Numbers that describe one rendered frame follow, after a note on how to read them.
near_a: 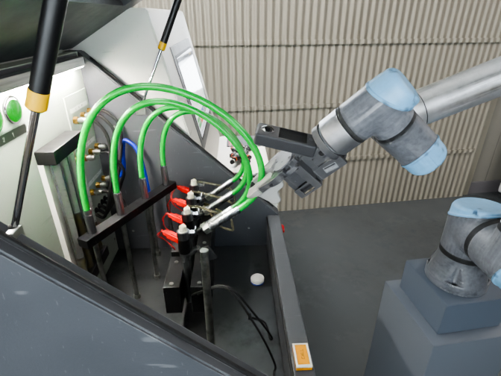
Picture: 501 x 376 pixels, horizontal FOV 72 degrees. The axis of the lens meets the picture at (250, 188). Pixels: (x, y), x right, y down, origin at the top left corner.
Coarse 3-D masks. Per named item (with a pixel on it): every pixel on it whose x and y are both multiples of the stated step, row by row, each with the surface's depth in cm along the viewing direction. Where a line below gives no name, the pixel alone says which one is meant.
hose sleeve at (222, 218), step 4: (232, 208) 75; (236, 208) 74; (228, 212) 75; (232, 212) 75; (236, 212) 74; (240, 212) 75; (220, 216) 76; (224, 216) 75; (228, 216) 75; (232, 216) 75; (216, 220) 76; (220, 220) 75; (224, 220) 75; (228, 220) 76; (212, 224) 76; (216, 224) 76; (220, 224) 76; (212, 228) 76
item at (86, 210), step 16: (112, 96) 63; (192, 96) 63; (96, 112) 64; (224, 112) 65; (240, 128) 66; (80, 144) 67; (80, 160) 68; (256, 160) 70; (80, 176) 70; (80, 192) 72; (240, 208) 74
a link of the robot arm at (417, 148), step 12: (420, 120) 57; (408, 132) 56; (420, 132) 56; (432, 132) 58; (384, 144) 59; (396, 144) 57; (408, 144) 57; (420, 144) 57; (432, 144) 57; (396, 156) 60; (408, 156) 58; (420, 156) 58; (432, 156) 58; (444, 156) 59; (408, 168) 61; (420, 168) 59; (432, 168) 59
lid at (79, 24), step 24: (0, 0) 40; (24, 0) 44; (72, 0) 56; (96, 0) 67; (120, 0) 82; (0, 24) 46; (24, 24) 52; (72, 24) 69; (96, 24) 82; (0, 48) 56; (24, 48) 64
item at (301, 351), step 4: (292, 348) 67; (296, 348) 66; (300, 348) 66; (304, 348) 66; (296, 352) 65; (300, 352) 65; (304, 352) 65; (300, 356) 65; (304, 356) 65; (308, 356) 65; (300, 360) 64; (304, 360) 64; (308, 360) 64; (300, 364) 63; (296, 368) 63; (300, 368) 63; (304, 368) 63; (308, 368) 63
